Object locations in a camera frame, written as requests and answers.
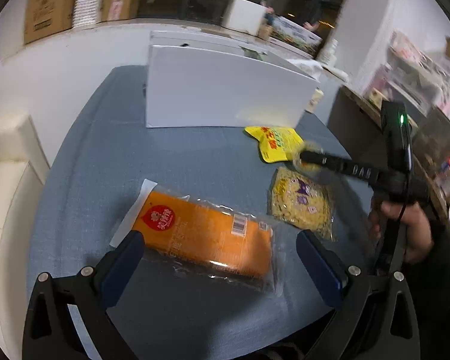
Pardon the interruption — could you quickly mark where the clear noodle snack packet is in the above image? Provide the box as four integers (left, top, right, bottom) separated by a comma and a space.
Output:
267, 167, 337, 242

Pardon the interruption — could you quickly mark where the large brown cardboard box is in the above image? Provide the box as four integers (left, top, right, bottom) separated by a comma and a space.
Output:
23, 0, 84, 45

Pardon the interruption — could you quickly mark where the cream leather sofa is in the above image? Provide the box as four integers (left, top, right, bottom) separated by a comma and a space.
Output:
0, 114, 51, 346

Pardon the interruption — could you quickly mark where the brown side table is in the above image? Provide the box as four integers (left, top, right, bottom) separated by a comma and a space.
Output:
328, 84, 450, 222

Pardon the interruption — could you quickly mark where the beige tissue pack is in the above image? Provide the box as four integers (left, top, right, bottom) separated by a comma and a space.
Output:
305, 88, 324, 114

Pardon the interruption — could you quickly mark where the white plastic bottle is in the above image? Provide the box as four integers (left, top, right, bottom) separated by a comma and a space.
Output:
319, 39, 340, 64

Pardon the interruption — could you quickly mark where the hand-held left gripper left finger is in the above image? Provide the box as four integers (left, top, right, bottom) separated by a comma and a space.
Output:
22, 230, 146, 360

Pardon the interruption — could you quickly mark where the person's right hand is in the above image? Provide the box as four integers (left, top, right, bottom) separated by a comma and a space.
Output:
367, 197, 436, 265

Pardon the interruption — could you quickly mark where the yellow snack packet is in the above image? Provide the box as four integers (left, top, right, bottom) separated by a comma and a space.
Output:
245, 125, 305, 164

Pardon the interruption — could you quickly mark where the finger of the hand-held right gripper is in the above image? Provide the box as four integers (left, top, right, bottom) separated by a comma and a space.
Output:
298, 149, 379, 184

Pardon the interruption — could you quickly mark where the person's right forearm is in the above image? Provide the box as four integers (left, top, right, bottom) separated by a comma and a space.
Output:
416, 217, 450, 349

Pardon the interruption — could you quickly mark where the clear plastic drawer unit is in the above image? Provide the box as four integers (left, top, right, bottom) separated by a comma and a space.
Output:
364, 32, 450, 117

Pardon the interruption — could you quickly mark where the white cardboard box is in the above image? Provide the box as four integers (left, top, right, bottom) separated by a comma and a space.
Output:
145, 30, 320, 128

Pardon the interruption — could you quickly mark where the yellow jelly cup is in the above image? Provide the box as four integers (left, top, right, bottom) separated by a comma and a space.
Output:
290, 140, 325, 171

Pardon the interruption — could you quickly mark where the white foam box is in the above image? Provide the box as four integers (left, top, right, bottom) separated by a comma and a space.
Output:
220, 0, 269, 35

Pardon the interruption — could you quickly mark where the long printed box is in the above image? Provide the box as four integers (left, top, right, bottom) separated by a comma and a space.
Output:
270, 15, 323, 57

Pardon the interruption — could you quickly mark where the orange snack packet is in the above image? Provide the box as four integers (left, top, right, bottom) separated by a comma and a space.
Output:
109, 179, 286, 295

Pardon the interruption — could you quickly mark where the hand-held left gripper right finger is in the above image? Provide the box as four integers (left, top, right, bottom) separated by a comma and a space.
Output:
296, 230, 422, 360

